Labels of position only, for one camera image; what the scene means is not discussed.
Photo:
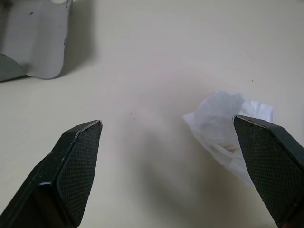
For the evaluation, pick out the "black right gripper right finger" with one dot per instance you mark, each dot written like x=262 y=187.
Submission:
x=268 y=166

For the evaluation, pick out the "crumpled white tissue paper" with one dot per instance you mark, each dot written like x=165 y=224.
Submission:
x=218 y=126

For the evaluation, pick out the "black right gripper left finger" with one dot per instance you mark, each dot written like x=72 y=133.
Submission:
x=71 y=171

